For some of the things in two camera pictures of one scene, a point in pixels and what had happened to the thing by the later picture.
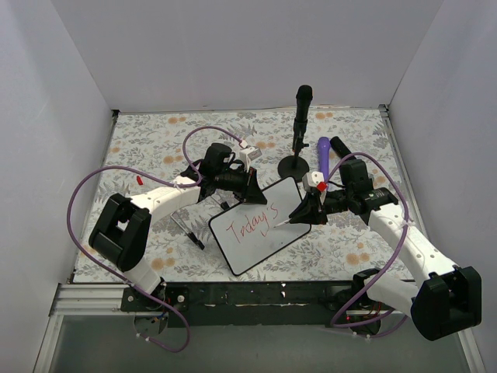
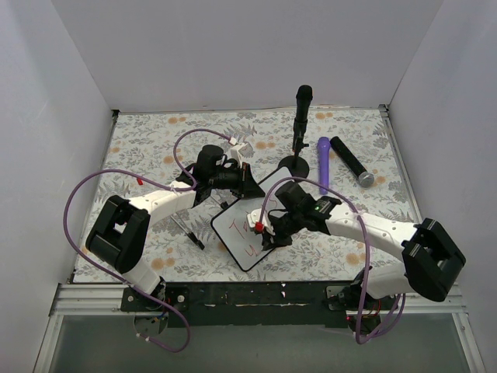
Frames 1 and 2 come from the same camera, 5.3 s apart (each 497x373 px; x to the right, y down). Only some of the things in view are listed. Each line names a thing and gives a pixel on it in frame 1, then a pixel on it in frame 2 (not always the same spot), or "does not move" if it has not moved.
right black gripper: (318, 206) -> (274, 231)
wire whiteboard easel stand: (200, 246) does not move
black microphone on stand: (304, 95) does not move
